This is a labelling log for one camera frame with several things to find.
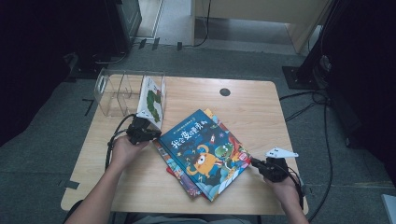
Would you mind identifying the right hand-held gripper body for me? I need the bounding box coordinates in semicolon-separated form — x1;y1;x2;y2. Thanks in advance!
261;147;299;183

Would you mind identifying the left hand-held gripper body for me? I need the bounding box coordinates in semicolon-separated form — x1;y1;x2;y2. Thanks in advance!
125;115;154;146

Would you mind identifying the white caterpillar picture book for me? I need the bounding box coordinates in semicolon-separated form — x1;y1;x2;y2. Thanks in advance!
135;76;165;130

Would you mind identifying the light blue animals picture book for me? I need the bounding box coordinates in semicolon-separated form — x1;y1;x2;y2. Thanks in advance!
152;107;225;199

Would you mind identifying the clear acrylic book rack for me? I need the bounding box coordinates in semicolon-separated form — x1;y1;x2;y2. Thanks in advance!
93;68;168;120

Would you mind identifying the dark blue monster picture book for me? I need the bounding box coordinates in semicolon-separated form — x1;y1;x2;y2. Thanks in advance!
157;108;252;203

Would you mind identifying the person's right hand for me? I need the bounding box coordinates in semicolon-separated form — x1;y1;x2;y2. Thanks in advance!
264;174;302;208

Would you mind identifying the person's left hand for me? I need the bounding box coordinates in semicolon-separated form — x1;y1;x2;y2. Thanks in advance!
110;134;150;172

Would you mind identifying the black tape corner mark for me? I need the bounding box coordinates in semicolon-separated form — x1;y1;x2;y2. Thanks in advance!
81;98;95;118

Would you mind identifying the person's grey clothing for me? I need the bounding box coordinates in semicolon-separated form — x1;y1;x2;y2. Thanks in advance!
124;213;260;224

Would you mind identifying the black metal stand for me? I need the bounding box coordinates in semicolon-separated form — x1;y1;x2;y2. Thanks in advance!
281;0;340;91

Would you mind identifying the dark cabinet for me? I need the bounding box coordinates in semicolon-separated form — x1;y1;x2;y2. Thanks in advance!
92;0;143;64

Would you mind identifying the white box corner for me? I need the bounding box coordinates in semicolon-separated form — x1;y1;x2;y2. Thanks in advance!
381;193;396;224

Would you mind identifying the light wooden partition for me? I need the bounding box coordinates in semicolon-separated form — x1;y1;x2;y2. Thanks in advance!
190;0;332;55

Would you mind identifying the left hand-held gripper cable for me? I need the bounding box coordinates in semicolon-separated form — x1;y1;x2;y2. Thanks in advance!
105;113;137;171

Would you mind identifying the hand-held gripper cable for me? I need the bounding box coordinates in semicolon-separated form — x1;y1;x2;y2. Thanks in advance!
105;113;137;171
288;167;306;210

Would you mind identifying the right hand-held gripper cable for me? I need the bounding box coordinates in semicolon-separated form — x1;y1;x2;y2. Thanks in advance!
288;167;306;210

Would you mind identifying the black floor cable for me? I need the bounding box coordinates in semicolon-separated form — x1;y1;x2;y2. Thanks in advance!
278;89;328;102
284;98;334;222

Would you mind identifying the black hanging cable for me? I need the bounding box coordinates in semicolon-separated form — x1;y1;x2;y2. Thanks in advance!
182;0;213;49

